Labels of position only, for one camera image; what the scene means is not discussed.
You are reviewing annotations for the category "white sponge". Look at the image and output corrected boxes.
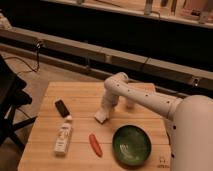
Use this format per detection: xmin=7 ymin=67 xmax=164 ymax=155
xmin=94 ymin=111 xmax=109 ymax=124

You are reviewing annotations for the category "black cable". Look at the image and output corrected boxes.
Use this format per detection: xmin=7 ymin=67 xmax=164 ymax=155
xmin=3 ymin=39 xmax=45 ymax=75

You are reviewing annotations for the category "black office chair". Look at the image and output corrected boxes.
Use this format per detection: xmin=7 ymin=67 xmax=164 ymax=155
xmin=0 ymin=55 xmax=36 ymax=150

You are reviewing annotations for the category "white squeeze bottle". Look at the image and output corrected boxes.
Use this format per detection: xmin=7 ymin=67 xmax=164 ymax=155
xmin=54 ymin=116 xmax=73 ymax=156

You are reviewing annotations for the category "white paper cup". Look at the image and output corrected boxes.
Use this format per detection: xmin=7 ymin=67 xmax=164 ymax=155
xmin=126 ymin=99 xmax=136 ymax=109

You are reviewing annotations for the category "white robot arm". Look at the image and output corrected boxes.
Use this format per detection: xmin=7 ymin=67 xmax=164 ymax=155
xmin=95 ymin=72 xmax=213 ymax=171

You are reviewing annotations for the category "black phone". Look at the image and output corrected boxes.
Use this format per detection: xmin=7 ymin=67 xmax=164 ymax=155
xmin=55 ymin=100 xmax=69 ymax=118

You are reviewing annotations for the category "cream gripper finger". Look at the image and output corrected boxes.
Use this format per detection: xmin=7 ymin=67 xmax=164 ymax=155
xmin=100 ymin=107 xmax=113 ymax=118

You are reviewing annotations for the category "green bowl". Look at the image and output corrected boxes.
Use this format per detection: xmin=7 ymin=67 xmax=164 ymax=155
xmin=112 ymin=125 xmax=152 ymax=167

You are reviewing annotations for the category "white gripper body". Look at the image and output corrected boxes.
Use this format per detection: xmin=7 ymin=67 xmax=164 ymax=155
xmin=101 ymin=90 xmax=119 ymax=108

